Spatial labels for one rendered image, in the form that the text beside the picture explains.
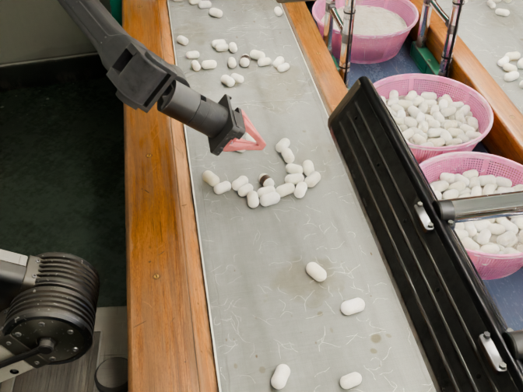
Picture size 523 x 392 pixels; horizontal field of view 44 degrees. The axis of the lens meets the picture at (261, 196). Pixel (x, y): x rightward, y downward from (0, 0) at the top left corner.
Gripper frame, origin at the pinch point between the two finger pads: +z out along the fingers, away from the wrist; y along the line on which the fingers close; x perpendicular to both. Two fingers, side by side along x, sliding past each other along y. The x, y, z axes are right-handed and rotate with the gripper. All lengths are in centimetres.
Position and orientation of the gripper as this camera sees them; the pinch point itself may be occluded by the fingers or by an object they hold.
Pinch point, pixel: (260, 145)
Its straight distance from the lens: 115.0
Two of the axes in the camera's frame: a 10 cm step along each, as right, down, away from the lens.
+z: 7.8, 3.7, 5.1
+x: -6.1, 6.5, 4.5
